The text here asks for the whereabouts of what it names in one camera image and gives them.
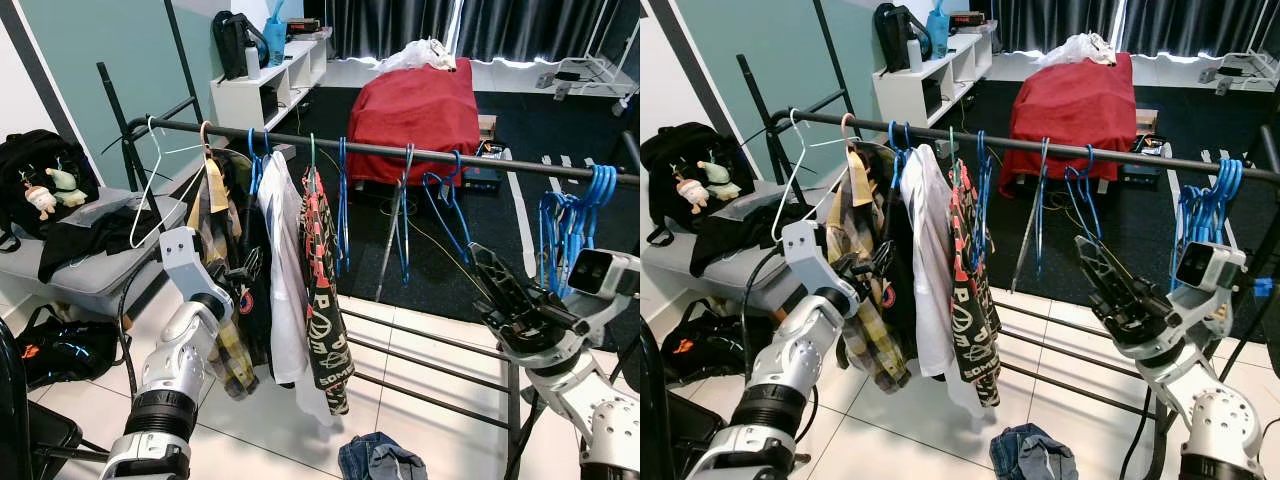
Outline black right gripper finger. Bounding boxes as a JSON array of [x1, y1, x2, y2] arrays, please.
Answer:
[[479, 244, 549, 307], [470, 244, 523, 323], [1084, 237, 1153, 304], [1075, 238, 1128, 319]]

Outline black red printed shirt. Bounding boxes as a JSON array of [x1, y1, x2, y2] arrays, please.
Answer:
[[945, 160, 1003, 408], [300, 165, 356, 416]]

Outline blue plastic hanger bundle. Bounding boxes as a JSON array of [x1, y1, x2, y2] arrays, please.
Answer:
[[1168, 157, 1246, 286], [538, 163, 621, 299]]

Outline white shirt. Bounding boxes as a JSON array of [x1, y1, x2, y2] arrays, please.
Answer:
[[900, 143, 986, 416], [255, 150, 336, 426]]

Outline yellow plaid shirt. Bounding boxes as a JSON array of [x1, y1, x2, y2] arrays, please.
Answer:
[[830, 145, 913, 393], [195, 150, 263, 401]]

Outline black garment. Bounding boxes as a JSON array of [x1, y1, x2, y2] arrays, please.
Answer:
[[688, 200, 816, 276], [38, 205, 166, 283]]

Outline grey folded cloth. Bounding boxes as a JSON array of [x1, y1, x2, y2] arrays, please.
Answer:
[[715, 185, 791, 223], [70, 190, 137, 229]]

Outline grey cushioned bench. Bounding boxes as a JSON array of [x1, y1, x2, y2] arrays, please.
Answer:
[[0, 190, 191, 321], [640, 185, 836, 321]]

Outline black metal clothes rack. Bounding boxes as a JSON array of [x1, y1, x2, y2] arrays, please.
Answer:
[[95, 60, 641, 480], [735, 52, 1280, 480]]

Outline black bag with orange logo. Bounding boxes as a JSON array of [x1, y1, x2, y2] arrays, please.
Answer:
[[660, 300, 771, 389], [14, 305, 126, 391]]

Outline blue jeans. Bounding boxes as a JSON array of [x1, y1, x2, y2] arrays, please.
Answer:
[[337, 431, 429, 480], [988, 423, 1079, 480]]

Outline red blanket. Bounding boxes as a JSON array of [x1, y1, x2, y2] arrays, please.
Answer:
[[1000, 52, 1141, 196], [345, 57, 483, 188]]

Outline green plush toy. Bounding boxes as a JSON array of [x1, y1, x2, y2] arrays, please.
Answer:
[[45, 165, 91, 209], [698, 158, 743, 201]]

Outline white shelf unit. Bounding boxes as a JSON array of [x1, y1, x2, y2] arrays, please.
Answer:
[[208, 35, 331, 133], [872, 28, 999, 129]]

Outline white brown plush toy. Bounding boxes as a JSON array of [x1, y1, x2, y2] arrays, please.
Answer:
[[22, 182, 58, 221], [672, 175, 709, 216]]

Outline black backpack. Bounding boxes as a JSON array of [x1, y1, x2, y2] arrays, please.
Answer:
[[640, 122, 739, 246], [0, 128, 101, 251]]

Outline white plastic bag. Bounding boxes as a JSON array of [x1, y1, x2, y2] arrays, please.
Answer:
[[378, 37, 459, 74], [1038, 32, 1118, 69]]

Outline black curtain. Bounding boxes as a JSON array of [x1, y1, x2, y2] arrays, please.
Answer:
[[975, 0, 1280, 59], [305, 0, 641, 63]]

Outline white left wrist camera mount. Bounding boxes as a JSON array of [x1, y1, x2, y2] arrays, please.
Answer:
[[160, 227, 234, 301], [782, 220, 863, 296]]

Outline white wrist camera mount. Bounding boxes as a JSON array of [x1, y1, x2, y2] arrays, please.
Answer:
[[566, 248, 641, 336], [782, 220, 863, 296], [160, 227, 234, 301], [1172, 240, 1251, 323]]

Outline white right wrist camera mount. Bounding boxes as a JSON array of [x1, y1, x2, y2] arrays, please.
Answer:
[[566, 248, 641, 336], [1172, 240, 1251, 323]]

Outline white wire hanger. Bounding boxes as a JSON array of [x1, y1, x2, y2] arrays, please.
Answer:
[[128, 116, 211, 251], [770, 108, 851, 243]]

